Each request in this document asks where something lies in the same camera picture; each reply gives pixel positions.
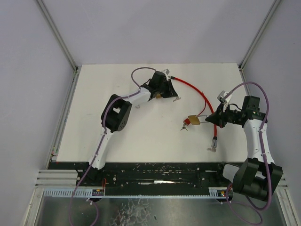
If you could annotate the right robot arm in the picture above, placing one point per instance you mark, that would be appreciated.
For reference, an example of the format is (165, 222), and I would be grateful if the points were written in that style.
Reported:
(258, 176)

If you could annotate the red cable lock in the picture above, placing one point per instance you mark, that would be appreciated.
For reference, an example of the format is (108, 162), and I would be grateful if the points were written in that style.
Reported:
(207, 103)

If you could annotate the left aluminium frame post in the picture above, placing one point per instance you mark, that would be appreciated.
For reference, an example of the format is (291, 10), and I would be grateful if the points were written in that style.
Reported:
(53, 28)

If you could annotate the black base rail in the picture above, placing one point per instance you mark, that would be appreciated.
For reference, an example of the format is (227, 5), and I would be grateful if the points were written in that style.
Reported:
(154, 179)

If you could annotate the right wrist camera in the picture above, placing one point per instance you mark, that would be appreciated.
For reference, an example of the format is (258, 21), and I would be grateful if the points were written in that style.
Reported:
(224, 98)

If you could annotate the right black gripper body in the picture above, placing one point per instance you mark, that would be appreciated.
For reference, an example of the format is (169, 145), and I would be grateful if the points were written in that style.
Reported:
(222, 117)

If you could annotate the aluminium frame post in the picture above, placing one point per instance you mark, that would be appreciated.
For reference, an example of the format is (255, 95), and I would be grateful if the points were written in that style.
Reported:
(264, 25)
(53, 28)

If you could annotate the right aluminium frame post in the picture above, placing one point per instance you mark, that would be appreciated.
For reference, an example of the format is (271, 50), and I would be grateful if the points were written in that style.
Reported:
(264, 25)

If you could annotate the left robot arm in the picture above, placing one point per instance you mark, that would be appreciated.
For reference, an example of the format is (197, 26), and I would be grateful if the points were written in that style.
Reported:
(117, 110)

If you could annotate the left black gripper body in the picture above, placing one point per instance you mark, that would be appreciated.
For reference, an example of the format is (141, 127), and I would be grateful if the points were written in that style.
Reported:
(168, 87)

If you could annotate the large brass padlock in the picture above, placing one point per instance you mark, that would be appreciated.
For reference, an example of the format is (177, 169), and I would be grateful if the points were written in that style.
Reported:
(196, 119)

